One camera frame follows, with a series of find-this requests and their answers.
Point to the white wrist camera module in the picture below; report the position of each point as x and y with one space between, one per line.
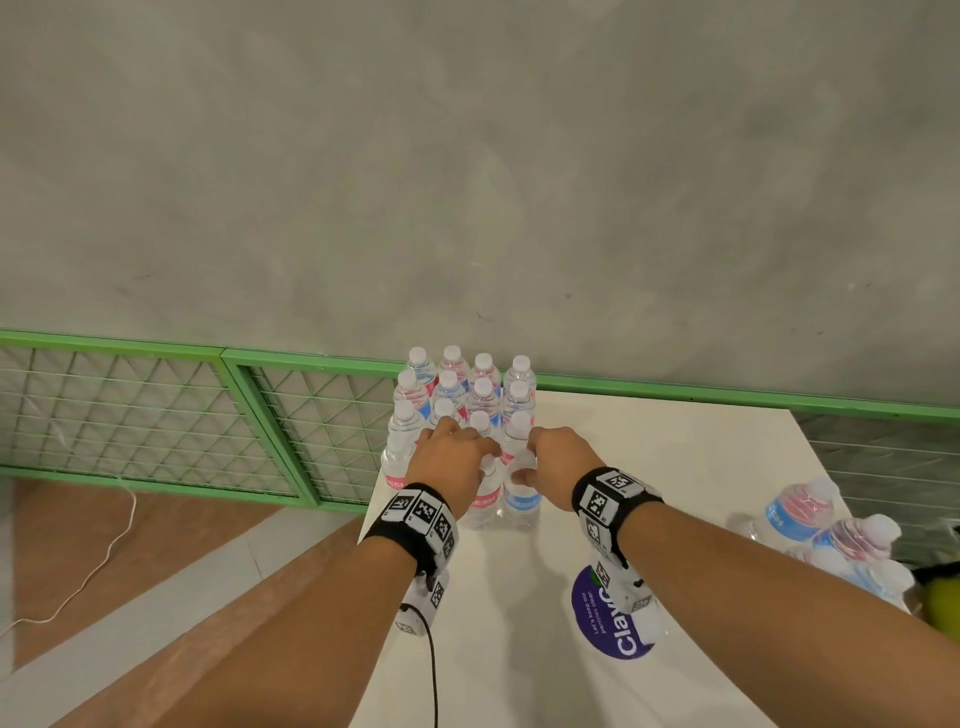
435 596
622 585

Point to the person's right hand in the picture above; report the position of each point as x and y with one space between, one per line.
566 465

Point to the white table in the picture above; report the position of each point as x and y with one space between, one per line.
675 450

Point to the wooden-backed green seat chair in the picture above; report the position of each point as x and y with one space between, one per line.
943 600

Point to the person's left hand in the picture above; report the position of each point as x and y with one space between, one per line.
450 465

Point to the person's left forearm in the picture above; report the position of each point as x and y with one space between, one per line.
300 645

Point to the person's right forearm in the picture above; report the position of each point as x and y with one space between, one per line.
787 622

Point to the purple round sticker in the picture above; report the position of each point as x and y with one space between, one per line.
600 622

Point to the group of water bottles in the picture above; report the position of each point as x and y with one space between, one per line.
795 514

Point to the neat rows of water bottles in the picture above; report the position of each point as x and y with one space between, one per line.
409 420

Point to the water bottle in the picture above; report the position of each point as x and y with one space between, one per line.
521 506
486 499

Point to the green metal mesh fence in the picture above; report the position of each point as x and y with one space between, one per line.
112 345

